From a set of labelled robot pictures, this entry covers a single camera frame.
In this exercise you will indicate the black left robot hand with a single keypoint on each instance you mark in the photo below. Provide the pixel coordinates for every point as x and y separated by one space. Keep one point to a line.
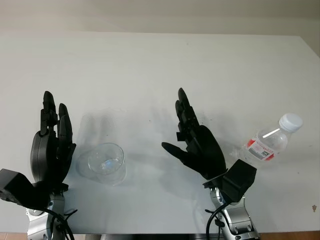
43 155

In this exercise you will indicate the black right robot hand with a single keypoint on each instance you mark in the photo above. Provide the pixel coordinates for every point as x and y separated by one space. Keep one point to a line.
207 152

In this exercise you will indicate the clear plastic water bottle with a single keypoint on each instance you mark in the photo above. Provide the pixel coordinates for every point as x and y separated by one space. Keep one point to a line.
270 141

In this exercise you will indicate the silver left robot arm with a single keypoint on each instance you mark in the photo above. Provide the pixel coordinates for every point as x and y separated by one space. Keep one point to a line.
35 225

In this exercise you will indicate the clear glass bowl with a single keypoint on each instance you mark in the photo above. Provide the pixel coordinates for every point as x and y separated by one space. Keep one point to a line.
105 163

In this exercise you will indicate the dark robot torso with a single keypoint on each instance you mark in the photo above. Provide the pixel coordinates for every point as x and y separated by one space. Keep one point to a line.
150 237

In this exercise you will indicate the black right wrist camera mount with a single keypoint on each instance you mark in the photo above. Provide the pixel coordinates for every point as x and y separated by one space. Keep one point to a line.
238 178

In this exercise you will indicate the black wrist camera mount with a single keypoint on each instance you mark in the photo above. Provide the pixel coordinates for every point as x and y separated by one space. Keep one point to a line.
238 178
17 187

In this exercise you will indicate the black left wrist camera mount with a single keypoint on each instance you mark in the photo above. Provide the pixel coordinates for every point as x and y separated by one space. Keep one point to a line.
17 187

